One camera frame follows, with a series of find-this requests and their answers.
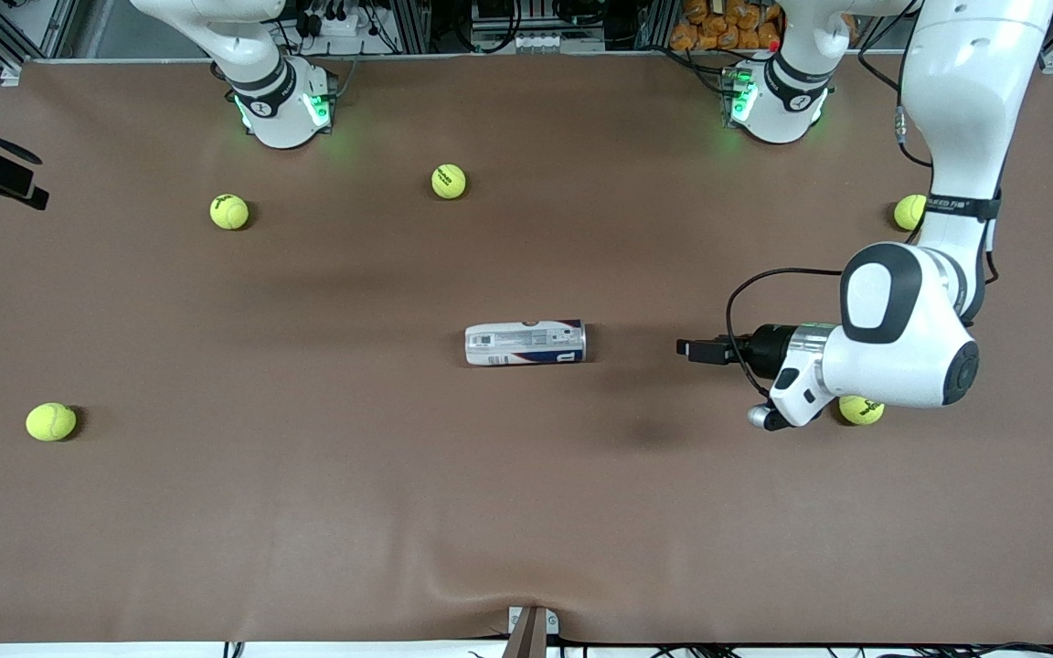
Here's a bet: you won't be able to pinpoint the white blue tennis ball can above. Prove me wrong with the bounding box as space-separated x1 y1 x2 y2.
464 319 588 367

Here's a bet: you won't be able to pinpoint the orange items in bag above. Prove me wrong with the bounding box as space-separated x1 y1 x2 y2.
670 0 783 53

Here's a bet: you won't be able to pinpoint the white power strip black plugs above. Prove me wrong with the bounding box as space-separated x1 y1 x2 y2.
293 5 377 37

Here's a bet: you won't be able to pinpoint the grey metal clamp bracket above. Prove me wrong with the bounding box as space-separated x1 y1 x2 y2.
508 606 559 636

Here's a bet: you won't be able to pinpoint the brown mounting post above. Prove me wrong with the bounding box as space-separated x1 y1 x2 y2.
501 608 548 658

